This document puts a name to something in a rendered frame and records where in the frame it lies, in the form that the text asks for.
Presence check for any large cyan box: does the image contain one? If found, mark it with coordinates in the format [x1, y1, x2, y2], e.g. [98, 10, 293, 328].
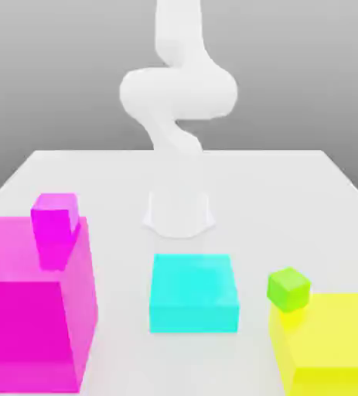
[148, 253, 240, 334]

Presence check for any small green cube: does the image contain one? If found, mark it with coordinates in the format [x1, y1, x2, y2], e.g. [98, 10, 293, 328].
[266, 267, 312, 313]

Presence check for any large yellow box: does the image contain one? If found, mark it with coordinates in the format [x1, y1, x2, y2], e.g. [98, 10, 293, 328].
[268, 292, 358, 396]

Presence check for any large magenta box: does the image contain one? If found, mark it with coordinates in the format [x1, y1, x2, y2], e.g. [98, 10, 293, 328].
[0, 216, 99, 394]

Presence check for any small magenta cube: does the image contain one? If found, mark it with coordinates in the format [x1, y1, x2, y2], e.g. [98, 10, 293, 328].
[30, 193, 81, 272]

